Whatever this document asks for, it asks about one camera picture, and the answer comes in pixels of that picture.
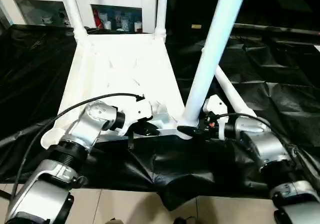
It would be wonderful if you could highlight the white plastic table leg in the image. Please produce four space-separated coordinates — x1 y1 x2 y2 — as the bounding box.
153 0 169 41
61 0 88 42
214 65 259 119
183 0 250 126

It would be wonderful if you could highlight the white plastic table top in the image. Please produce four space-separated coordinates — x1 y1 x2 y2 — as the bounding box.
40 30 195 150

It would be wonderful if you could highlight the black mat cover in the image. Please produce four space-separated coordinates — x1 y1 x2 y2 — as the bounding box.
0 23 320 211

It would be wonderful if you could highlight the long black rod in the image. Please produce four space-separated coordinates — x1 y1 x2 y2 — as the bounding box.
233 23 320 39

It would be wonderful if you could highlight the red item behind glass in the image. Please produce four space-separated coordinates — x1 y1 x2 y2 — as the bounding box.
93 9 102 29

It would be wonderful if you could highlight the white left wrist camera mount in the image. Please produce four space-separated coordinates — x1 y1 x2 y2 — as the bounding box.
116 94 153 137

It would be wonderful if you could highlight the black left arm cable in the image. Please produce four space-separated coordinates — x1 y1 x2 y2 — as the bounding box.
11 93 146 202

